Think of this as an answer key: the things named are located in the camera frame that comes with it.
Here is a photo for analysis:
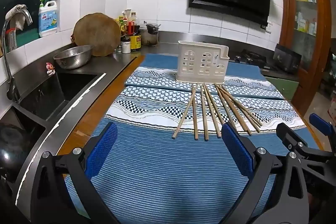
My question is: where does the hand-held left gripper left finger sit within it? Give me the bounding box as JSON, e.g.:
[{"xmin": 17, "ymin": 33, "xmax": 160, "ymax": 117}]
[{"xmin": 31, "ymin": 122, "xmax": 118, "ymax": 224}]

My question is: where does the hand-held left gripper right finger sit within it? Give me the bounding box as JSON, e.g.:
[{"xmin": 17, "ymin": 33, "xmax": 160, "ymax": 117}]
[{"xmin": 221, "ymin": 122, "xmax": 310, "ymax": 224}]

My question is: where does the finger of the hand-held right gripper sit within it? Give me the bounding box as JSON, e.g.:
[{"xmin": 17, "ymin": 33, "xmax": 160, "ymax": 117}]
[
  {"xmin": 277, "ymin": 123, "xmax": 336, "ymax": 165},
  {"xmin": 309, "ymin": 113, "xmax": 336, "ymax": 136}
]

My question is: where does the row of wooden chopsticks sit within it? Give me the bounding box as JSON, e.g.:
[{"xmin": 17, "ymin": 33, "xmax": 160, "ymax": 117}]
[{"xmin": 172, "ymin": 82, "xmax": 263, "ymax": 141}]

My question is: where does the white plastic utensil holder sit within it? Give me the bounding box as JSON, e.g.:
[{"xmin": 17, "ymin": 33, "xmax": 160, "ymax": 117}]
[{"xmin": 175, "ymin": 40, "xmax": 230, "ymax": 83}]

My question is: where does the green cabinet front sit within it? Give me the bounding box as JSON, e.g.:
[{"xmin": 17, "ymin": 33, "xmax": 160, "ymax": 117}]
[{"xmin": 265, "ymin": 76, "xmax": 300, "ymax": 101}]

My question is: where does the black kitchen sink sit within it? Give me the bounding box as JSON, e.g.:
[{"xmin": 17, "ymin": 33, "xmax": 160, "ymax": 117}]
[{"xmin": 0, "ymin": 70, "xmax": 107, "ymax": 188}]

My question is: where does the black box appliance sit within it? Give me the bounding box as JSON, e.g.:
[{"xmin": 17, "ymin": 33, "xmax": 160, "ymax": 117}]
[{"xmin": 273, "ymin": 43, "xmax": 302, "ymax": 74}]

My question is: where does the black gas stove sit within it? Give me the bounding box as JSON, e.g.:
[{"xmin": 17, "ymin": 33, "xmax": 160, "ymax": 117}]
[{"xmin": 232, "ymin": 49, "xmax": 272, "ymax": 71}]

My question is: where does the steel colander bowl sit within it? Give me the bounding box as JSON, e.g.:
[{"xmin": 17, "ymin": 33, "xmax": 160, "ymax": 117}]
[{"xmin": 53, "ymin": 45, "xmax": 93, "ymax": 69}]

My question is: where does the wooden glass door cabinet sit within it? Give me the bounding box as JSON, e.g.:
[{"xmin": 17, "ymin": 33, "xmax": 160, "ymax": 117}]
[{"xmin": 278, "ymin": 0, "xmax": 331, "ymax": 117}]

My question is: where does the white spice jar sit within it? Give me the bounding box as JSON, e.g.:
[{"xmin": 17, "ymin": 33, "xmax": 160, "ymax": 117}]
[{"xmin": 121, "ymin": 37, "xmax": 132, "ymax": 54}]

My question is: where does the round wooden cutting board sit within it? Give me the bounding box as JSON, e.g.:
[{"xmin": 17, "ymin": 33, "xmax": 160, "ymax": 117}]
[{"xmin": 73, "ymin": 13, "xmax": 121, "ymax": 57}]

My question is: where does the chrome kitchen faucet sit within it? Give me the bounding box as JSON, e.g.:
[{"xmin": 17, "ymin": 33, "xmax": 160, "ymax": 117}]
[{"xmin": 1, "ymin": 5, "xmax": 33, "ymax": 102}]

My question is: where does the dish detergent bottle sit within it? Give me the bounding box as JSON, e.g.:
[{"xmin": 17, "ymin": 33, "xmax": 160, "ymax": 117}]
[{"xmin": 38, "ymin": 0, "xmax": 60, "ymax": 38}]

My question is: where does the white cloth rag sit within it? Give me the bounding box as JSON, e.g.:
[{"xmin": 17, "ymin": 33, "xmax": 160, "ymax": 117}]
[{"xmin": 6, "ymin": 4, "xmax": 28, "ymax": 30}]

